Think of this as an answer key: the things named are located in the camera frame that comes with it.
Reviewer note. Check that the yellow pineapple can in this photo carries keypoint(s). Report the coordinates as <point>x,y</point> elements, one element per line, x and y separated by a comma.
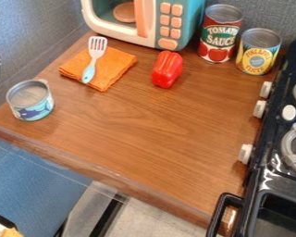
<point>256,54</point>

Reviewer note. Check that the white and blue spatula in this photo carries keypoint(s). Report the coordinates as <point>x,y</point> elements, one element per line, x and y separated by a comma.
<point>95,52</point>

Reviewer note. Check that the red tomato can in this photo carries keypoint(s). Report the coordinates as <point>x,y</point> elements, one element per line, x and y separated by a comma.
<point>218,35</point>

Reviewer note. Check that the short blue fish can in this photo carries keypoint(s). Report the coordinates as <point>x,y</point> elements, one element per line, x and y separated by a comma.
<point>31,102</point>

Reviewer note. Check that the orange cloth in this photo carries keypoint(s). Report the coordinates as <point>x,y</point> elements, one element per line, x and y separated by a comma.
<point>109,66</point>

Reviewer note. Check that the toy microwave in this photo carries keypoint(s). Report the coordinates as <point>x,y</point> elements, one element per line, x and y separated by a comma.
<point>175,21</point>

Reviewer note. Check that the red toy pepper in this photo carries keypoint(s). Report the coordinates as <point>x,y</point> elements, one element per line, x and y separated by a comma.
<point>167,69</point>

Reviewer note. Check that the black toy stove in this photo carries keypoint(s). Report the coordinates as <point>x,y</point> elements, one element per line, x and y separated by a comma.
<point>282,148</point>

